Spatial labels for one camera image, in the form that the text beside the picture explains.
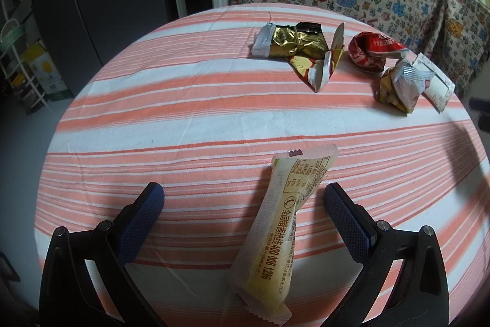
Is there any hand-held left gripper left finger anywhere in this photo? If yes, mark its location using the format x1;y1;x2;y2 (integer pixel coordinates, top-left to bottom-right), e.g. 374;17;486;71
39;182;165;327

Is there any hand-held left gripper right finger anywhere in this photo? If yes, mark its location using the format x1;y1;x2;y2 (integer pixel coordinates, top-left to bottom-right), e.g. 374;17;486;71
323;182;451;327

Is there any long yellow snack wrapper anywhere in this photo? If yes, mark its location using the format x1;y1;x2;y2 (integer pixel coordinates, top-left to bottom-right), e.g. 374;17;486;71
229;143;339;325

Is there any gold white crumpled wrapper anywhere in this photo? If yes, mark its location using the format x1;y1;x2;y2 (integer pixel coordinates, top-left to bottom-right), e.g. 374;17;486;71
374;60;435;116

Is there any green white box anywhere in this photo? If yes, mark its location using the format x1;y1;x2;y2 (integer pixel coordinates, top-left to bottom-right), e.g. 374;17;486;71
45;79;74;102

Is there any torn red gold wrapper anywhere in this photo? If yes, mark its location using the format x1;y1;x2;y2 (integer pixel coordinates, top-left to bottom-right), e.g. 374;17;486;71
289;22;346;94

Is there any flat white packet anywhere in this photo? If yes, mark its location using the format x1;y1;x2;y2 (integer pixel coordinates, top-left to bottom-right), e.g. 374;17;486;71
413;52;456;114

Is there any red crumpled wrapper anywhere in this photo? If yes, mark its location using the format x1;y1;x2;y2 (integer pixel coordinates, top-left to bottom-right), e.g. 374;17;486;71
348;31;409;74

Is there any yellow cardboard box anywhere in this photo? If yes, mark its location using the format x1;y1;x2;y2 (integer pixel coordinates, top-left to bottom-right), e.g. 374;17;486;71
19;41;65;92

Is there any gold foil wrapper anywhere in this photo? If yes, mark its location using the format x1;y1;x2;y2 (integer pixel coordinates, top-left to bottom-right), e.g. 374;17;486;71
252;21;329;60

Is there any white storage rack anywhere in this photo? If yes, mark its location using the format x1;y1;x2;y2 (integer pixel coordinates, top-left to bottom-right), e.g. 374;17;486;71
0;0;50;115

